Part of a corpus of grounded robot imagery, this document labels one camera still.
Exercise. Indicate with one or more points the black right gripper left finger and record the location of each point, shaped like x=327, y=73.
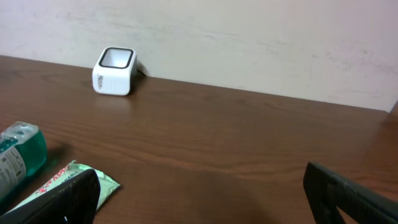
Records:
x=74, y=201

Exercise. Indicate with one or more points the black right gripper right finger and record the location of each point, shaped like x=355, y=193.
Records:
x=328, y=193

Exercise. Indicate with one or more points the green flushable wipes pack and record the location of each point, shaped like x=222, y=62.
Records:
x=107, y=184

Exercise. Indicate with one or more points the teal mouthwash bottle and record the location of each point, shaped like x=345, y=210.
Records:
x=23, y=153

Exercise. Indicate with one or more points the white barcode scanner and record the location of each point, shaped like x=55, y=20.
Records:
x=114, y=71

